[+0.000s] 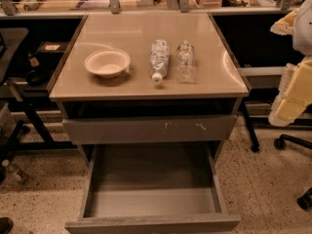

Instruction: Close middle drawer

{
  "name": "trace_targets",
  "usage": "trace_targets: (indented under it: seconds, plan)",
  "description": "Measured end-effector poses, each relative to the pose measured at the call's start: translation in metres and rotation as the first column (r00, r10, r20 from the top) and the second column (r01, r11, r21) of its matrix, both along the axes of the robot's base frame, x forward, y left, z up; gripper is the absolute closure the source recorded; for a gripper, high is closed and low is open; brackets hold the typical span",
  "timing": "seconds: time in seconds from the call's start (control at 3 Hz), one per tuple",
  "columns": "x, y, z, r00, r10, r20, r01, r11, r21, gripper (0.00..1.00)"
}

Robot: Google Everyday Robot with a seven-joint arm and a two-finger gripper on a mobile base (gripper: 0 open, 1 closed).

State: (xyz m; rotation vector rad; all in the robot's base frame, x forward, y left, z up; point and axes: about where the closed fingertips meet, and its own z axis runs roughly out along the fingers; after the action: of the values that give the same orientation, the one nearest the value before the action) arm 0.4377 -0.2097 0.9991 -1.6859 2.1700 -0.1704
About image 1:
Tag grey drawer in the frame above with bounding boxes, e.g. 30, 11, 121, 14
65, 142, 241, 234
62, 115, 237, 144

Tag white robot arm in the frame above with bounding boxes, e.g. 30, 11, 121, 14
268, 0, 312, 127

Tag grey top drawer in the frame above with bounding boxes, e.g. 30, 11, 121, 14
62, 115, 237, 144

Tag grey drawer cabinet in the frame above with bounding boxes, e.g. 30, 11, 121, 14
50, 13, 249, 161

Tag black office chair base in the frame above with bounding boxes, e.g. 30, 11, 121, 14
274, 135, 312, 211

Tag clear empty plastic bottle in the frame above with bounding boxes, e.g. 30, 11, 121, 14
176, 41, 196, 83

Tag clear capped water bottle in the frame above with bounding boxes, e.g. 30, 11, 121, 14
149, 39, 169, 84

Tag white paper bowl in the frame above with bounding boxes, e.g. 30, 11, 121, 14
85, 49, 131, 79

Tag small bottle on floor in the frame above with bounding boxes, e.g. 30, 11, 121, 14
2, 160, 27, 183

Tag black desk leg frame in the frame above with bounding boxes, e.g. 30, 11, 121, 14
240, 101, 259, 153

